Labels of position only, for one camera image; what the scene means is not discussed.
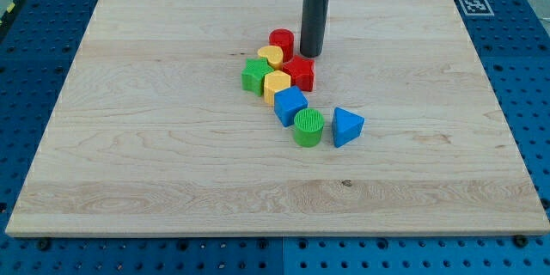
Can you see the yellow pentagon block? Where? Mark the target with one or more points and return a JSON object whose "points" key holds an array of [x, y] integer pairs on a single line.
{"points": [[274, 82]]}

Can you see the blue cube block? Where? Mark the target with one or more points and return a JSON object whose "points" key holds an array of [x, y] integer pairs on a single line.
{"points": [[287, 103]]}

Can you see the red star block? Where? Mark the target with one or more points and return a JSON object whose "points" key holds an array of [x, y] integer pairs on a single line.
{"points": [[301, 71]]}

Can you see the yellow heart block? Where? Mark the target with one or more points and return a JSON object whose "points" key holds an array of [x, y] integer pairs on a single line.
{"points": [[273, 54]]}

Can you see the blue triangle block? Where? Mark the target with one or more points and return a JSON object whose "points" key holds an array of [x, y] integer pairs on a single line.
{"points": [[346, 126]]}

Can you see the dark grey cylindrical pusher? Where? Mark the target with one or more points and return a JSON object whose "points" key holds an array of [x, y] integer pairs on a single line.
{"points": [[313, 25]]}

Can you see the green star block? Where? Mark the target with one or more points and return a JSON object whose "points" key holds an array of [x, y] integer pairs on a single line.
{"points": [[253, 75]]}

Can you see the green cylinder block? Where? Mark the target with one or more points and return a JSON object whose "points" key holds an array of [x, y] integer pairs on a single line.
{"points": [[309, 124]]}

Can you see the light wooden board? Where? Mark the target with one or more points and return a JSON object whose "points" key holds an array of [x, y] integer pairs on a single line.
{"points": [[153, 136]]}

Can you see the red cylinder block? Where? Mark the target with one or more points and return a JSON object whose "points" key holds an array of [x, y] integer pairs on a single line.
{"points": [[283, 38]]}

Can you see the white fiducial marker tag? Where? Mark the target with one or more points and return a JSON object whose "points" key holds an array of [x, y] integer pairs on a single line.
{"points": [[476, 7]]}

